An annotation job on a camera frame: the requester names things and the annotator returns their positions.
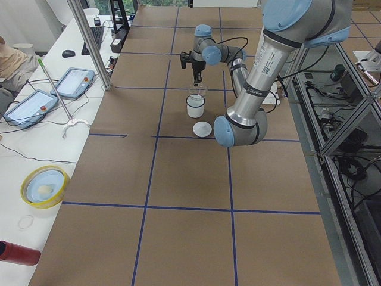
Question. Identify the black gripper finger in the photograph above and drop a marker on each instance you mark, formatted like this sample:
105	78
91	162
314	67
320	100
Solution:
197	81

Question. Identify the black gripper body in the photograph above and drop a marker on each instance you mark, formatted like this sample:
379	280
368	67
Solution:
196	64

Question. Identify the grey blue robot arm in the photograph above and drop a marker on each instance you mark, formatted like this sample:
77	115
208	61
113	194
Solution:
287	26

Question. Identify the white enamel mug blue rim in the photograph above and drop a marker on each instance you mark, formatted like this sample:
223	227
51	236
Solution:
195	105

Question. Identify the white ceramic lid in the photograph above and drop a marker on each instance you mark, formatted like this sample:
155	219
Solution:
202	129

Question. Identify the far teach pendant tablet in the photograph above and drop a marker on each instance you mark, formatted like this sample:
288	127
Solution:
74	82

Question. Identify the teach pendant tablet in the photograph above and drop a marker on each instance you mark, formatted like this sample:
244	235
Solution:
74	82
31	110

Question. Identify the black computer mouse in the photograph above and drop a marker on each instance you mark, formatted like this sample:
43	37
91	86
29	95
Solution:
68	53

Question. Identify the near teach pendant tablet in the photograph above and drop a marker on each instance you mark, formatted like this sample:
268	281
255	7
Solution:
31	110

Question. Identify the yellow tape roll with dish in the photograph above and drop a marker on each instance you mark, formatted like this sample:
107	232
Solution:
44	187

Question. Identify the red bottle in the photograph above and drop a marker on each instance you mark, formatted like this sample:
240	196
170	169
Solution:
18	254

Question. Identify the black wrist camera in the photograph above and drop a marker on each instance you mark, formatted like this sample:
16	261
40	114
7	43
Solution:
185	58

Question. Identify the aluminium frame post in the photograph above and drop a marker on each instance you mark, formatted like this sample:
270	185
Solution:
82	22

